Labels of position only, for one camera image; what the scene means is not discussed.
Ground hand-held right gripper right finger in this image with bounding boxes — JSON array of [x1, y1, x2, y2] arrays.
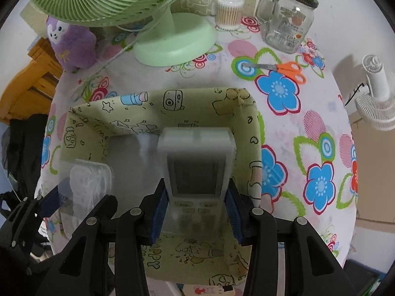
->
[[225, 181, 348, 296]]

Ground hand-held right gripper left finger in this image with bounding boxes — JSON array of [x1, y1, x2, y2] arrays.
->
[[35, 177, 170, 296]]

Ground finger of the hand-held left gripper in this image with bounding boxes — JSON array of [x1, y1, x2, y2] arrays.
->
[[0, 186, 60, 276], [92, 194, 119, 222]]

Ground clear plastic box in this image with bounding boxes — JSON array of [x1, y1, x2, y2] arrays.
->
[[59, 159, 115, 238]]

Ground white remote control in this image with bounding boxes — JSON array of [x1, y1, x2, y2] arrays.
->
[[157, 127, 237, 235]]

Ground yellow printed fabric storage box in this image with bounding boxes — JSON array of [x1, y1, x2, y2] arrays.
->
[[60, 87, 263, 287]]

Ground black bag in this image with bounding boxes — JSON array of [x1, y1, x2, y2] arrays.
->
[[0, 114, 48, 219]]

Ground wooden chair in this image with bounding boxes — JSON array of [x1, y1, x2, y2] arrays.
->
[[0, 37, 67, 124]]

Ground dark container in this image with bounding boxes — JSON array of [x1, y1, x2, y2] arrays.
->
[[342, 259, 386, 296]]

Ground cardboard box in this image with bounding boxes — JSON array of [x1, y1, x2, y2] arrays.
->
[[347, 108, 395, 222]]

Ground purple plush toy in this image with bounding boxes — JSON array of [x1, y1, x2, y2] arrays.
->
[[46, 16, 99, 72]]

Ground green desk fan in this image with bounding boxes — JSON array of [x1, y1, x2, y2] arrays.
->
[[28, 0, 217, 67]]

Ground white clip fan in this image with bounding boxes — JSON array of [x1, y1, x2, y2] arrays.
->
[[355, 54, 395, 131]]

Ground glass jar mug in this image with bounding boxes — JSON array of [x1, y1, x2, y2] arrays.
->
[[255, 0, 319, 54]]

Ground cotton swab container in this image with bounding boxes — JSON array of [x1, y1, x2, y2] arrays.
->
[[214, 0, 245, 31]]

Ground white fan cable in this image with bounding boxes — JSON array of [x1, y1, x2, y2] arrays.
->
[[72, 41, 136, 99]]

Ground orange handled scissors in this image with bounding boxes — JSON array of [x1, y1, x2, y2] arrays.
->
[[242, 62, 307, 84]]

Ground black fan cable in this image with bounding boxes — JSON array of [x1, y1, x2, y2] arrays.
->
[[344, 82, 368, 107]]

